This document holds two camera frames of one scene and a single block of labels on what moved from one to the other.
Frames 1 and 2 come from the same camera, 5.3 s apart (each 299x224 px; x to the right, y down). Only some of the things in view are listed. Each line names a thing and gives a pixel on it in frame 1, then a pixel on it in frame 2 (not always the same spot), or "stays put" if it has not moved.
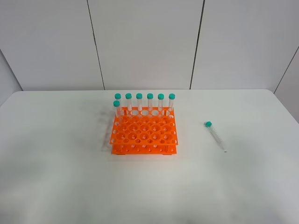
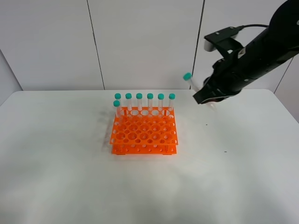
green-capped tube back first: (117, 97) stays put
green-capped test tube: (208, 124) -> (188, 76)
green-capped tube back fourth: (150, 96) stays put
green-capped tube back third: (139, 96) stays put
